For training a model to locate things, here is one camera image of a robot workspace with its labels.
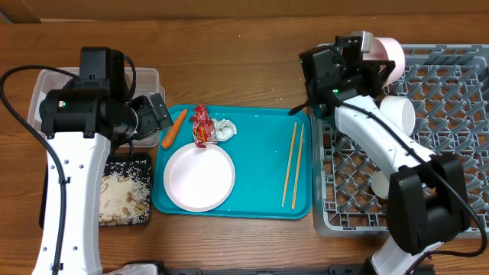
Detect orange carrot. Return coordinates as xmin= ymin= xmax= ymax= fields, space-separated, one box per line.
xmin=161 ymin=108 xmax=188 ymax=149

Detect pink white bowl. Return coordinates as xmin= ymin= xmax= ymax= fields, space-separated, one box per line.
xmin=363 ymin=37 xmax=406 ymax=88

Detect red snack wrapper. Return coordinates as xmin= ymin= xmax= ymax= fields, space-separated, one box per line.
xmin=190 ymin=104 xmax=218 ymax=148

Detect pale green bowl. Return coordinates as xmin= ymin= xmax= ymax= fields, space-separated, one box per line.
xmin=380 ymin=95 xmax=416 ymax=136

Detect large white plate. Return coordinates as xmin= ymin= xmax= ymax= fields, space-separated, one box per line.
xmin=164 ymin=144 xmax=236 ymax=212

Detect wooden chopstick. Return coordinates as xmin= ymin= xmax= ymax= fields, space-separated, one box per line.
xmin=281 ymin=122 xmax=297 ymax=208

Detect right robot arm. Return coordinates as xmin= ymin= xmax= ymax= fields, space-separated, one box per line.
xmin=299 ymin=32 xmax=475 ymax=274

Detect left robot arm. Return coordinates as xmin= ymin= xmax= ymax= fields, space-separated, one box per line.
xmin=34 ymin=47 xmax=173 ymax=274

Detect black food waste tray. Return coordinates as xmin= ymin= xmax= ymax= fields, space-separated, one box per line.
xmin=38 ymin=152 xmax=154 ymax=231

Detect grey dishwasher rack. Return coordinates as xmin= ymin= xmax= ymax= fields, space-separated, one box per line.
xmin=311 ymin=44 xmax=488 ymax=238

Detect rice and peanut scraps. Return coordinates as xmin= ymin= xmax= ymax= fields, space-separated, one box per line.
xmin=98 ymin=160 xmax=152 ymax=226

